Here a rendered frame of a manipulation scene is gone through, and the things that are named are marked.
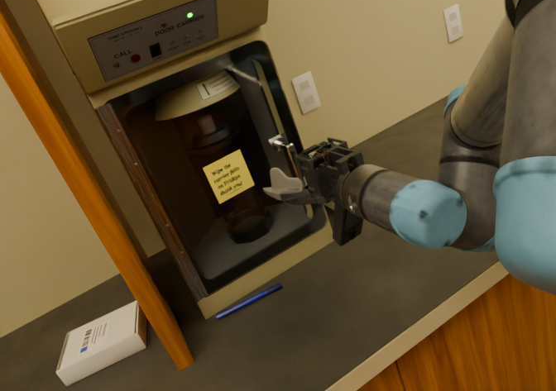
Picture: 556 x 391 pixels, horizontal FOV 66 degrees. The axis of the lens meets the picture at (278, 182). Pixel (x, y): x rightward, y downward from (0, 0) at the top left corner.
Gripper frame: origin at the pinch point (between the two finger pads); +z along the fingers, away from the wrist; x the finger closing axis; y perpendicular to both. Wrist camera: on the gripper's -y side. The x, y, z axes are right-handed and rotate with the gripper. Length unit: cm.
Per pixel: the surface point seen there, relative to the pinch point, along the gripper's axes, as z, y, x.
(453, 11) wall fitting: 48, 5, -95
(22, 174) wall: 49, 13, 47
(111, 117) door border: 4.5, 21.9, 25.0
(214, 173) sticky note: 4.4, 6.1, 13.5
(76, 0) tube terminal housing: 5.7, 39.0, 21.7
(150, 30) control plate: -2.0, 31.5, 15.0
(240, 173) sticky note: 4.4, 3.9, 9.2
